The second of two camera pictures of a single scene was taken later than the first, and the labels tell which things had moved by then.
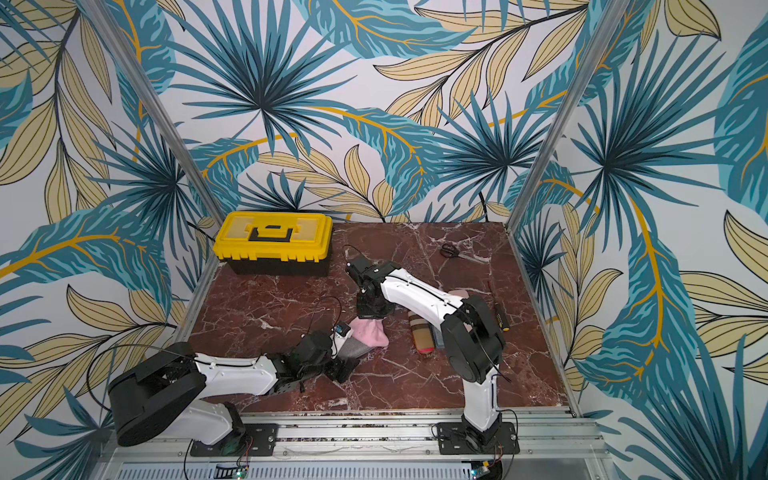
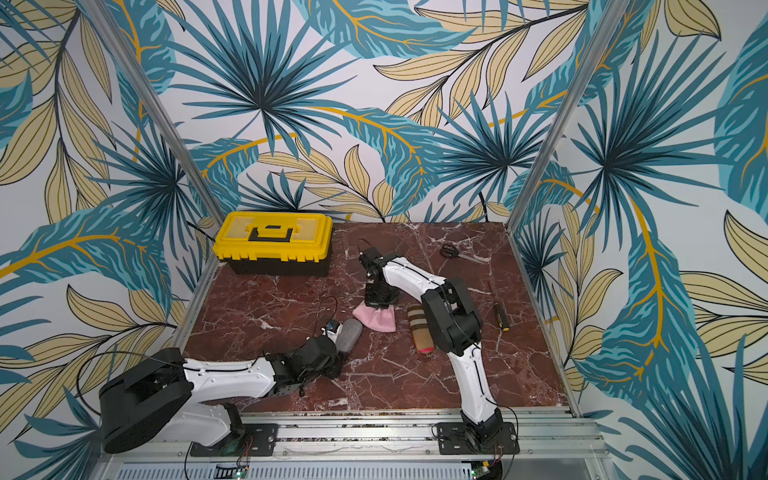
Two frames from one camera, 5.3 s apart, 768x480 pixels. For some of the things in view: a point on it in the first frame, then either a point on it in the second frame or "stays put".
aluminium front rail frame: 550,447 stays put
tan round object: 422,334 stays put
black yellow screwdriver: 502,318 stays put
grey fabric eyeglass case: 353,348 → 351,330
